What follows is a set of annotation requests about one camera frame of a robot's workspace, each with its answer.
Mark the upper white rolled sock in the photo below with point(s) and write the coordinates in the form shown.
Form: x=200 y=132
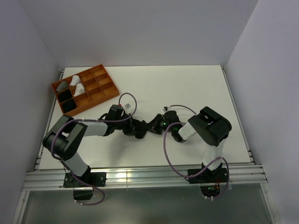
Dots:
x=75 y=80

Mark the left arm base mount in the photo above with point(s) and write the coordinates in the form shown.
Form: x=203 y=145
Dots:
x=95 y=179

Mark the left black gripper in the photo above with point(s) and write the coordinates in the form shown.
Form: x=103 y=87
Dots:
x=127 y=131

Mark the orange compartment tray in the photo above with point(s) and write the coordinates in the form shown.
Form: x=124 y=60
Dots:
x=99 y=88

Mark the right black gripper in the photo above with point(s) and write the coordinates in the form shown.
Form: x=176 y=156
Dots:
x=157 y=119

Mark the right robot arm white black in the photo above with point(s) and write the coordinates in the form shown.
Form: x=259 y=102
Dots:
x=212 y=127

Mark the grey rolled sock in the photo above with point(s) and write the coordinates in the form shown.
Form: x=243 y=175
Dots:
x=62 y=86

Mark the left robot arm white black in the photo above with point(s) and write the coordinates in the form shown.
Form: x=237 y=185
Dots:
x=65 y=136

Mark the white rolled sock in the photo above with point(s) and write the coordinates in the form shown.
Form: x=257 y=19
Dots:
x=79 y=90
x=75 y=80

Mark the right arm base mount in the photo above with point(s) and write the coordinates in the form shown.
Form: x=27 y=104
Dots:
x=215 y=177

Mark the black sock with white stripes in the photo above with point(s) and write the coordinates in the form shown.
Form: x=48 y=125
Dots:
x=64 y=95

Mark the lower white rolled sock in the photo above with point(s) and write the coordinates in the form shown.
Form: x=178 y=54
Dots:
x=79 y=90

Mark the aluminium frame rail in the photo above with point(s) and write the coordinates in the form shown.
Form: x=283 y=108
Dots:
x=141 y=187

